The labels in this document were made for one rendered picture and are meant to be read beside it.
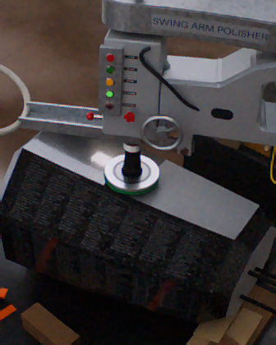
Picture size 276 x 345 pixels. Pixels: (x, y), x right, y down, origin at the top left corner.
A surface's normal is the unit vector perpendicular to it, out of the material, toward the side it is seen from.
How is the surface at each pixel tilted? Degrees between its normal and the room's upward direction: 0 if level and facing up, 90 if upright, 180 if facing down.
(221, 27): 90
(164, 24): 90
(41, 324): 0
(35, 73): 0
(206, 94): 90
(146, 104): 90
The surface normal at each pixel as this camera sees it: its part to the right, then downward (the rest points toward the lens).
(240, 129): -0.16, 0.62
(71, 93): 0.04, -0.77
